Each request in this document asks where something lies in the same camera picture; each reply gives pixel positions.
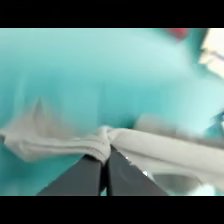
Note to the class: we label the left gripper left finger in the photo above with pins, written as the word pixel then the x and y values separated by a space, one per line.
pixel 80 180

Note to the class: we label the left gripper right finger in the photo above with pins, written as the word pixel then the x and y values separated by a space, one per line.
pixel 128 180

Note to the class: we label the grey garment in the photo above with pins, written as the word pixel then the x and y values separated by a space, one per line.
pixel 166 150

